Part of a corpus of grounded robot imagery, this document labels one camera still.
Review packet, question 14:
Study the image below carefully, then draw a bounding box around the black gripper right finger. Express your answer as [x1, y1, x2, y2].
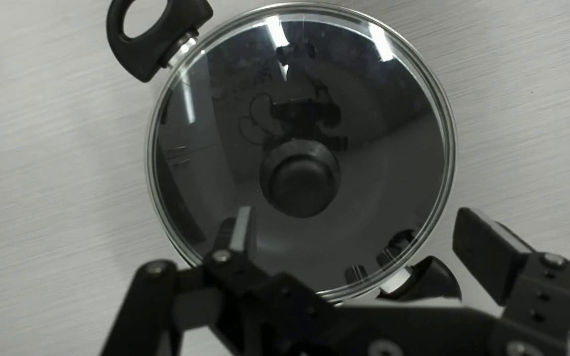
[453, 209, 570, 356]

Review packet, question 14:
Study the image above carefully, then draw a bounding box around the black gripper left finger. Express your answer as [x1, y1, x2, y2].
[101, 218, 338, 356]

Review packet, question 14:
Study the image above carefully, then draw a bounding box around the glass lid with black knob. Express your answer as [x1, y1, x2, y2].
[148, 9, 455, 301]

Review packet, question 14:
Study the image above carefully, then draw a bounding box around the steel pot with black handles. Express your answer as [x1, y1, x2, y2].
[105, 0, 463, 307]

